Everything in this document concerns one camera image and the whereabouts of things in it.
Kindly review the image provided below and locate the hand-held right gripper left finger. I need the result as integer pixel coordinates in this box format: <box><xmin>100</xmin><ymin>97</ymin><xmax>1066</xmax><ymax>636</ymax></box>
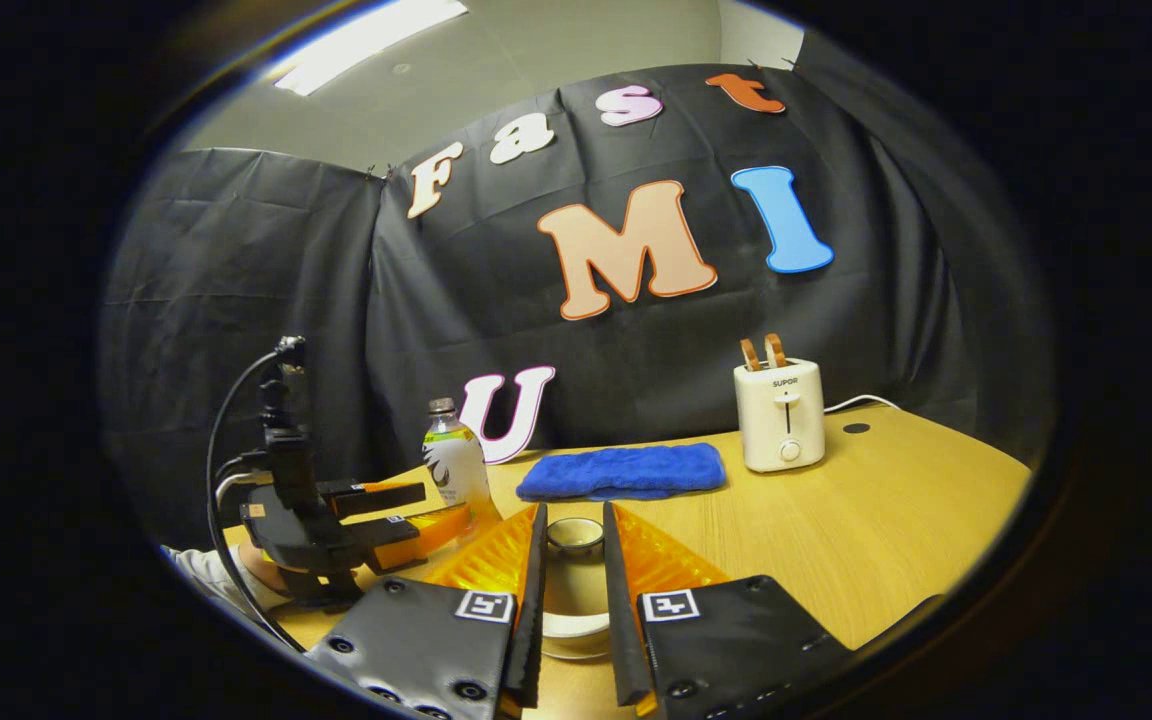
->
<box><xmin>306</xmin><ymin>503</ymin><xmax>549</xmax><ymax>720</ymax></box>

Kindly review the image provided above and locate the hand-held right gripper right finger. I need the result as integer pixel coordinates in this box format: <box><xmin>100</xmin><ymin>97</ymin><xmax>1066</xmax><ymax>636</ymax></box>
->
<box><xmin>601</xmin><ymin>503</ymin><xmax>852</xmax><ymax>720</ymax></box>

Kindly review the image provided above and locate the clear water bottle white label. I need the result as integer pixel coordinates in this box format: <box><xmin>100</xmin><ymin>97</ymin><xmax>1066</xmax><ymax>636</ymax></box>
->
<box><xmin>422</xmin><ymin>397</ymin><xmax>503</xmax><ymax>546</ymax></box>

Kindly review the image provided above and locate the blue towel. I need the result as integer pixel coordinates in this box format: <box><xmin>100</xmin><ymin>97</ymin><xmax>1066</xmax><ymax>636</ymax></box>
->
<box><xmin>516</xmin><ymin>443</ymin><xmax>727</xmax><ymax>503</ymax></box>

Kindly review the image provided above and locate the white toaster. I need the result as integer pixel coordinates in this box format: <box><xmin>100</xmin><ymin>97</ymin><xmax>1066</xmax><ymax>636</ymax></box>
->
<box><xmin>733</xmin><ymin>358</ymin><xmax>826</xmax><ymax>474</ymax></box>

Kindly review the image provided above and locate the black backdrop cloth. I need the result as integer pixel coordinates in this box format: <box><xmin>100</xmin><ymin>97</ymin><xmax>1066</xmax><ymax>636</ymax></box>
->
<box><xmin>96</xmin><ymin>65</ymin><xmax>1057</xmax><ymax>551</ymax></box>

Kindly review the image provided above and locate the ceiling light panel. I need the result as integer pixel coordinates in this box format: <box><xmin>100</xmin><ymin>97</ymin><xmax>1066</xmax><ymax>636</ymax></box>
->
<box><xmin>274</xmin><ymin>0</ymin><xmax>470</xmax><ymax>98</ymax></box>

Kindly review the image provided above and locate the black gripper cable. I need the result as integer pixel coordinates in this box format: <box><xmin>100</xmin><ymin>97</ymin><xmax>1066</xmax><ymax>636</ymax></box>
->
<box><xmin>204</xmin><ymin>345</ymin><xmax>309</xmax><ymax>656</ymax></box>

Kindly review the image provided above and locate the white toaster cable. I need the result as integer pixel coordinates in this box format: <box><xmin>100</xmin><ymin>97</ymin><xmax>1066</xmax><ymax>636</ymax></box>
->
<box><xmin>823</xmin><ymin>393</ymin><xmax>903</xmax><ymax>415</ymax></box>

